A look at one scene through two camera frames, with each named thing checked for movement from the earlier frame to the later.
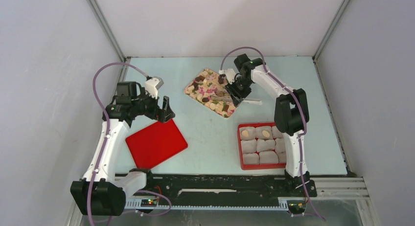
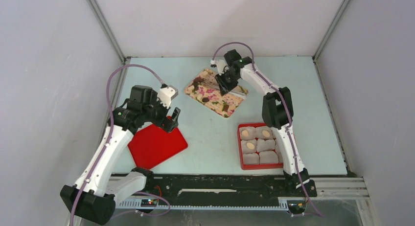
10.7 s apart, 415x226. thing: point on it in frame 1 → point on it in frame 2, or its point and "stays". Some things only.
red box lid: (155, 144) stays
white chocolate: (265, 133) stays
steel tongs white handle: (254, 101) → (215, 87)
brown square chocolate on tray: (225, 107) stays
